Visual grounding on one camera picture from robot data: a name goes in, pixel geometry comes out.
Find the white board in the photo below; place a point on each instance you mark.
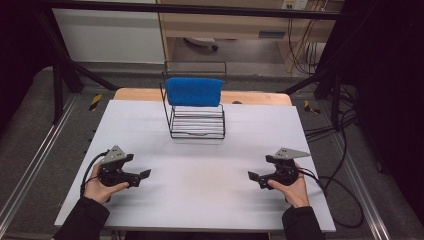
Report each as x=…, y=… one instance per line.
x=186, y=193

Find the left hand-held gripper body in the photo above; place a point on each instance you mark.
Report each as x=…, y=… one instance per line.
x=115, y=176

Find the white chair base with caster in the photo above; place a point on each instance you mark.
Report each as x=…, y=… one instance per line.
x=201, y=41

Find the aluminium rail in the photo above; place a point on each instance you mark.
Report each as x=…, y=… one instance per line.
x=31, y=163
x=365, y=200

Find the person's right hand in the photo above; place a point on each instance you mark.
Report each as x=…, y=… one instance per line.
x=295, y=193

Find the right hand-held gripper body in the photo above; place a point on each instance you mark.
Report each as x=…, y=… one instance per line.
x=285, y=173

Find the black metal frame bar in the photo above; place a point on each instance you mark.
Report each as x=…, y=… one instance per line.
x=200, y=9

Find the yellow black tape strip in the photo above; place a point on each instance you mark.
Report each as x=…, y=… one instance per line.
x=95, y=102
x=310, y=107

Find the blue towel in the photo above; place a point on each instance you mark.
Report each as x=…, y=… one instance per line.
x=193, y=91

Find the black metal stand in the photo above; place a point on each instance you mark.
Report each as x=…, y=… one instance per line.
x=335, y=96
x=58, y=90

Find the white cabinet panel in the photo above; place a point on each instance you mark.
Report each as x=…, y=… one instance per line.
x=110, y=36

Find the light wooden desk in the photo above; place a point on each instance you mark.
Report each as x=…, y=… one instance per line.
x=233, y=25

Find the person's left hand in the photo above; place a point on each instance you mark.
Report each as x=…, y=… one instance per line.
x=98, y=190

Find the wooden table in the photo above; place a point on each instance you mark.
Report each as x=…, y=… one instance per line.
x=140, y=94

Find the white power strip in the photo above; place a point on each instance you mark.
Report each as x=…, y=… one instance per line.
x=295, y=4

